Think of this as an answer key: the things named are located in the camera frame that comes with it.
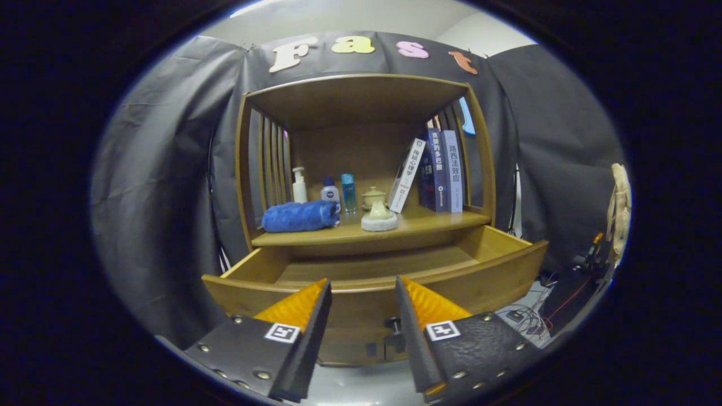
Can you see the black device with orange tab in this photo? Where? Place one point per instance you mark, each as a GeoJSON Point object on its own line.
{"type": "Point", "coordinates": [589, 256]}

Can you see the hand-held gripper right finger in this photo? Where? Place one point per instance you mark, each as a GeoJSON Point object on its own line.
{"type": "Point", "coordinates": [414, 338]}

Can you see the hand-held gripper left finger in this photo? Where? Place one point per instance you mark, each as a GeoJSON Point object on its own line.
{"type": "Point", "coordinates": [307, 338]}

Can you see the pale grey book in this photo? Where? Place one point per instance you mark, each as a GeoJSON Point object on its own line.
{"type": "Point", "coordinates": [454, 175]}

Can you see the beige lidded tea cup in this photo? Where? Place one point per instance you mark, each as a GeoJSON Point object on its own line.
{"type": "Point", "coordinates": [372, 196]}

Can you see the wooden cabinet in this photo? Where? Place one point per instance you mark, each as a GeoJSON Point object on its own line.
{"type": "Point", "coordinates": [350, 101]}

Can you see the beige hanging cloth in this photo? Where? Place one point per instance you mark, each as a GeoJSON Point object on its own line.
{"type": "Point", "coordinates": [619, 214]}

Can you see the small black adapter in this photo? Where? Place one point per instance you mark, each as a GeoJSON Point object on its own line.
{"type": "Point", "coordinates": [515, 316]}

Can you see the clear blue bottle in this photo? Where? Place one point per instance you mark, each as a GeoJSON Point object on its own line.
{"type": "Point", "coordinates": [348, 194]}

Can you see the wooden countertop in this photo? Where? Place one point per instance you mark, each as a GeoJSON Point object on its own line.
{"type": "Point", "coordinates": [428, 223]}

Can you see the dark blue book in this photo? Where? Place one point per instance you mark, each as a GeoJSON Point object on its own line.
{"type": "Point", "coordinates": [433, 175]}

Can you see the blue folded towel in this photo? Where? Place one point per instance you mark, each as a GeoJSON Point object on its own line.
{"type": "Point", "coordinates": [299, 217]}

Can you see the white pump bottle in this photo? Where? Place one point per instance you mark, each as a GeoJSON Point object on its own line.
{"type": "Point", "coordinates": [299, 192]}

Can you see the wooden drawer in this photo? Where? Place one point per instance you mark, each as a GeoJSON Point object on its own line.
{"type": "Point", "coordinates": [361, 307]}

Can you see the white bottle with blue cap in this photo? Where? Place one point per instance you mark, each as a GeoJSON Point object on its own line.
{"type": "Point", "coordinates": [330, 194]}

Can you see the wooden cabinet door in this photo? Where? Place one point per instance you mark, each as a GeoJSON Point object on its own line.
{"type": "Point", "coordinates": [344, 347]}
{"type": "Point", "coordinates": [389, 356]}

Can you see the white book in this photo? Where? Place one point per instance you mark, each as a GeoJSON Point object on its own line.
{"type": "Point", "coordinates": [407, 177]}

